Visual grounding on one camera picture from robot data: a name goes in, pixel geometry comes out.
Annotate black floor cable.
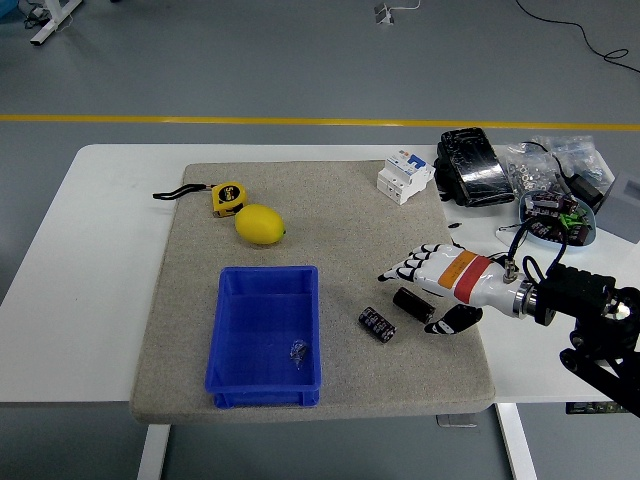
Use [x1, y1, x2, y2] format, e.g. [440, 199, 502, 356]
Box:
[514, 0, 640, 76]

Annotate small black charger block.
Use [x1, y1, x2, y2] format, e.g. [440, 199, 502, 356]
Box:
[569, 172, 606, 209]

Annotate black battery with white print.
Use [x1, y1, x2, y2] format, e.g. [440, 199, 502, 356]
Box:
[357, 305, 398, 345]

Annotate white circuit breaker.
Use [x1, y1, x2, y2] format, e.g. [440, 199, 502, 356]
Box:
[376, 149, 435, 206]

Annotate small clear plastic piece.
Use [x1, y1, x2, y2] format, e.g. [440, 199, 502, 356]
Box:
[289, 338, 309, 371]

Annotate grey under-table bracket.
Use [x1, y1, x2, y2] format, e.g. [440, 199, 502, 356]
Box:
[435, 413, 479, 429]

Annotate grey-brown mat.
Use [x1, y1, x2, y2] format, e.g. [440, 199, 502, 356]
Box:
[128, 159, 497, 426]

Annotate blue plastic box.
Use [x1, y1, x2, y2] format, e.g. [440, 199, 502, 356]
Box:
[203, 265, 322, 410]

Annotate clear bag of small parts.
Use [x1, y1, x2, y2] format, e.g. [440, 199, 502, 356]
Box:
[532, 133, 616, 187]

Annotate grey box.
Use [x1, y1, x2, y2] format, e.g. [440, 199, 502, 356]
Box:
[594, 170, 640, 236]

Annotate white table leg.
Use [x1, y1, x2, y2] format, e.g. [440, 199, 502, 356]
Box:
[494, 402, 539, 480]
[135, 424, 171, 480]

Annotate table height control panel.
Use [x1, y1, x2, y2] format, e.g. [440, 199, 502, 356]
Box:
[565, 401, 629, 415]

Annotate plain black cylindrical battery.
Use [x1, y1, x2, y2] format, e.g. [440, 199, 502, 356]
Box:
[392, 287, 435, 323]

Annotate white desk frame foot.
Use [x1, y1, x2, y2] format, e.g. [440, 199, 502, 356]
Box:
[29, 0, 71, 48]

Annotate yellow lemon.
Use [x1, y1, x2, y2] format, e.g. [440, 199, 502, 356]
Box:
[234, 203, 287, 246]

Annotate yellow tape measure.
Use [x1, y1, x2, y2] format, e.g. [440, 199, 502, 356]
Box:
[152, 181, 247, 219]

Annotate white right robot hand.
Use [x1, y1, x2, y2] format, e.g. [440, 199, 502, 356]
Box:
[377, 243, 522, 335]

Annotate light blue bowl of batteries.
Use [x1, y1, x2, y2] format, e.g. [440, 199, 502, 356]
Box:
[517, 188, 600, 250]

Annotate glossy black wrapped case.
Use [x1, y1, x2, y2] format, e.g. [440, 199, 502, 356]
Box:
[434, 127, 517, 209]

